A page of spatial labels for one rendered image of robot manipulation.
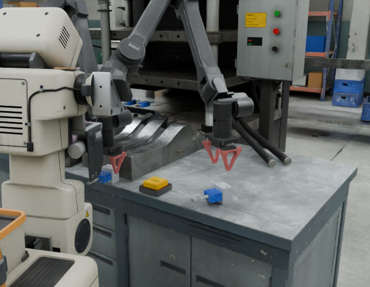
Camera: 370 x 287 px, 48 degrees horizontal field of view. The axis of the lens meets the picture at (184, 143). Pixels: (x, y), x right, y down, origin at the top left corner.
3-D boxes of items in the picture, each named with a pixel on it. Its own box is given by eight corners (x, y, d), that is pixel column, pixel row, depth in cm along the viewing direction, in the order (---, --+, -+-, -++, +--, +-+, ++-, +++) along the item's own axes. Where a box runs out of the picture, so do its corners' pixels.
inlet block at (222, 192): (195, 211, 126) (196, 195, 125) (187, 205, 130) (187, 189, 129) (231, 202, 132) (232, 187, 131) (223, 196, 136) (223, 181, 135)
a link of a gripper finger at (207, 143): (219, 159, 136) (220, 131, 133) (232, 165, 130) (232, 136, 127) (202, 163, 133) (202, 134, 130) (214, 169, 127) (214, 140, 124)
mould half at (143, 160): (131, 180, 150) (130, 144, 146) (82, 166, 164) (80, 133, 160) (206, 147, 189) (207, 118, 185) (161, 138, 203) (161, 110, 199)
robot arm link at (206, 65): (171, 4, 147) (182, -20, 139) (185, 6, 150) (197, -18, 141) (199, 106, 129) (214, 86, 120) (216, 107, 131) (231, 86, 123)
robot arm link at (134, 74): (103, 76, 118) (107, 64, 114) (113, 52, 124) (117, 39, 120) (133, 88, 120) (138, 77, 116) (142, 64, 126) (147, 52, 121)
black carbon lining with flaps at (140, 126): (130, 155, 156) (129, 130, 153) (100, 147, 165) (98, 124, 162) (183, 134, 183) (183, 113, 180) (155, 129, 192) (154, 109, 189)
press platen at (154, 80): (219, 121, 208) (220, 85, 202) (51, 94, 279) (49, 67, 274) (284, 95, 273) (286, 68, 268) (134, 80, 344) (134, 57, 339)
